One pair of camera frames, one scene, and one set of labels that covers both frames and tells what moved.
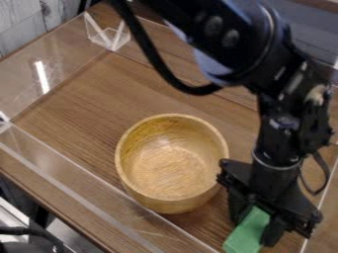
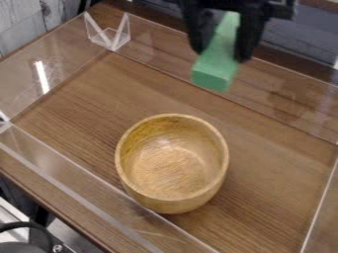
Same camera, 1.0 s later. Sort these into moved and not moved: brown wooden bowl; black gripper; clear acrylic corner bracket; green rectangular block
Moved: green rectangular block; black gripper
Not moved: clear acrylic corner bracket; brown wooden bowl
